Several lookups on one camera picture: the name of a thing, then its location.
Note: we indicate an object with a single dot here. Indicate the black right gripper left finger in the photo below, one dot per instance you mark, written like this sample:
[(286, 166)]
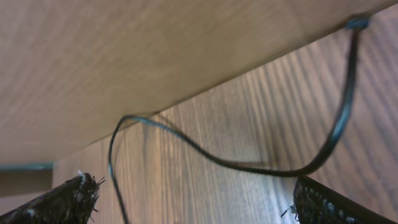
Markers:
[(71, 202)]

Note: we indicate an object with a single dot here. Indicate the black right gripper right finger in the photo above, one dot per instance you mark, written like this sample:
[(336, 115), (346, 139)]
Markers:
[(314, 203)]

